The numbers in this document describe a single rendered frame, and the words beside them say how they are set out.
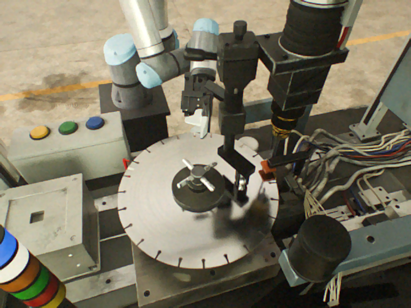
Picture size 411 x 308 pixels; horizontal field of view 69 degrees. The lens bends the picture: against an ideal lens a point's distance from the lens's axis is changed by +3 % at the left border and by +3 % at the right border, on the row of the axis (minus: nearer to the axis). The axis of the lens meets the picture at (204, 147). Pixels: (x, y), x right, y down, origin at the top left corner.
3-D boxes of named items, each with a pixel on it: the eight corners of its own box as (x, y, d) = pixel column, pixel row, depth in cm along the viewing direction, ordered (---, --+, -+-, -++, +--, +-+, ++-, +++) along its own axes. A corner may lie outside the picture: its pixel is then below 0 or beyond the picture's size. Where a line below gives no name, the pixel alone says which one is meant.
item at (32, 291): (10, 305, 38) (-2, 298, 36) (16, 270, 41) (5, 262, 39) (48, 293, 39) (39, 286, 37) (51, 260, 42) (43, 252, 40)
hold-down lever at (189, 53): (191, 83, 44) (191, 66, 42) (182, 62, 48) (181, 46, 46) (240, 74, 45) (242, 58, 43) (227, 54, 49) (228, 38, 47)
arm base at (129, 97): (111, 89, 117) (104, 67, 110) (148, 83, 120) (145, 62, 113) (114, 112, 107) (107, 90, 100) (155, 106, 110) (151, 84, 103)
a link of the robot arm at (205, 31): (211, 35, 89) (225, 20, 82) (209, 69, 87) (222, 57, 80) (188, 27, 86) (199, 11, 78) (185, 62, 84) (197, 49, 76)
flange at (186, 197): (191, 159, 66) (191, 151, 64) (234, 180, 62) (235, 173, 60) (161, 194, 59) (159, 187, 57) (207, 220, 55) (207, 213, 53)
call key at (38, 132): (32, 142, 78) (29, 137, 76) (34, 132, 80) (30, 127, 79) (49, 139, 78) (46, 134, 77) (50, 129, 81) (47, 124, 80)
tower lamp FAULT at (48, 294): (21, 311, 41) (11, 305, 38) (26, 278, 44) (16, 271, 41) (57, 300, 41) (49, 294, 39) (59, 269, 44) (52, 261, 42)
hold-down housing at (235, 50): (217, 140, 53) (222, 31, 38) (214, 122, 56) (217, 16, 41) (247, 138, 53) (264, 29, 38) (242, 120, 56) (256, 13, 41)
